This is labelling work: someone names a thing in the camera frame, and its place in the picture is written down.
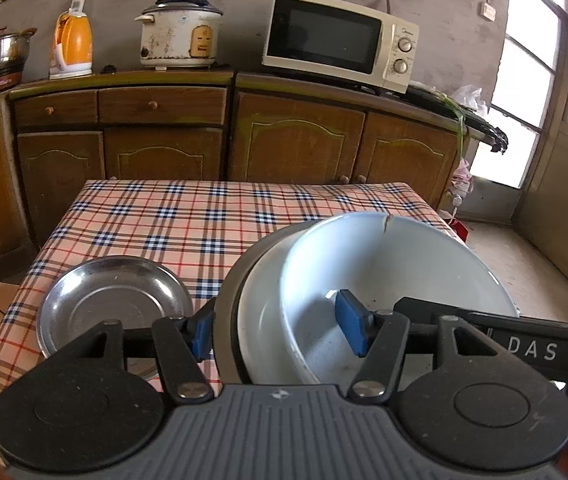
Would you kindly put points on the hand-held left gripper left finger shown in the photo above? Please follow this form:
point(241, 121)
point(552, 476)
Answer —
point(201, 335)

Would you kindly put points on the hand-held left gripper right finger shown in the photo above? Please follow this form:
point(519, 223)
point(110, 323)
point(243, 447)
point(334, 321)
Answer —
point(351, 325)

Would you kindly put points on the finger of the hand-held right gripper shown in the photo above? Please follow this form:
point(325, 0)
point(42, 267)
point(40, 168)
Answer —
point(424, 309)

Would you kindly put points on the stainless steel bowl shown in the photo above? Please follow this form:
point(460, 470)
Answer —
point(226, 300)

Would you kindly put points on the blue patterned white bowl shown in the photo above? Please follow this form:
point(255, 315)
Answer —
point(414, 260)

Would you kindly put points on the plain white bowl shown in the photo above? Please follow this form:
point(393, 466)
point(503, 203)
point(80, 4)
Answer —
point(259, 320)

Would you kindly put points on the stainless steel plate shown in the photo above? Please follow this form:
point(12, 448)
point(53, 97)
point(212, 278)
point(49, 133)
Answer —
point(113, 295)

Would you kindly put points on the red bag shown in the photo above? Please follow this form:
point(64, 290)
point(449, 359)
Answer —
point(459, 230)

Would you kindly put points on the small white hanging object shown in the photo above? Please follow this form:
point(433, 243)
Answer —
point(458, 202)

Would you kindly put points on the plaid tablecloth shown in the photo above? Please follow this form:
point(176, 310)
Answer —
point(163, 225)

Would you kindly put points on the grey door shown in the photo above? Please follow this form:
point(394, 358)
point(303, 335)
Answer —
point(564, 185)

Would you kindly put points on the green onion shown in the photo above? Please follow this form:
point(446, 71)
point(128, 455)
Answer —
point(460, 130)

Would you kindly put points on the wooden cabinet with drawers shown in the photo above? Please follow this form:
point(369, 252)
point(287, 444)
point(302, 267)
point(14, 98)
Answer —
point(163, 155)

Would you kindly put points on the black flat tray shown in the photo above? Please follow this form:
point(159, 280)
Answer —
point(484, 132)

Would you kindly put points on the wooden two-door cabinet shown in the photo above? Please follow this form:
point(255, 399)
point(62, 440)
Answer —
point(289, 140)

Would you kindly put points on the white plastic bag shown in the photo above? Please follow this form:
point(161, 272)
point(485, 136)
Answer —
point(469, 97)

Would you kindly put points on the bright window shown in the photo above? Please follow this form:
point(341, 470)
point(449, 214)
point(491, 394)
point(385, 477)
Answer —
point(529, 70)

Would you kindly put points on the cream microwave oven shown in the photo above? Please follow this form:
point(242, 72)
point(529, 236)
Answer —
point(324, 40)

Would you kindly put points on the white rice cooker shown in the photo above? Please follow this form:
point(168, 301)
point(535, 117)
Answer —
point(173, 35)

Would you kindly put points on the orange electric kettle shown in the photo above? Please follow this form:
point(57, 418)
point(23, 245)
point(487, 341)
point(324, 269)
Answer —
point(73, 40)

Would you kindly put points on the white wall switch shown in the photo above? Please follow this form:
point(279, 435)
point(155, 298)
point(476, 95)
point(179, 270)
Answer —
point(488, 11)

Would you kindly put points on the white wall power strip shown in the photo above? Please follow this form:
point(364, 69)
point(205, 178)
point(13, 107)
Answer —
point(78, 4)

